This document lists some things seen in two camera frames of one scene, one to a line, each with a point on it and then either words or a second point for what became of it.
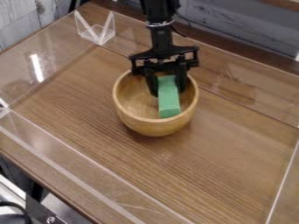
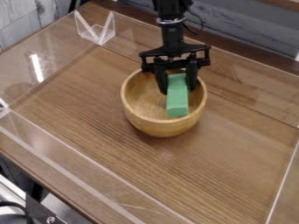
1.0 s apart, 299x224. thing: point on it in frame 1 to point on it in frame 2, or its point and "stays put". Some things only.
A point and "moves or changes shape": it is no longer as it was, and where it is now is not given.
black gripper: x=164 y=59 to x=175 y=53
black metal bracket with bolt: x=38 y=213 stays put
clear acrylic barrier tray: x=228 y=171 stays put
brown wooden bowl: x=136 y=106 moves or changes shape
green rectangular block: x=168 y=95 moves or changes shape
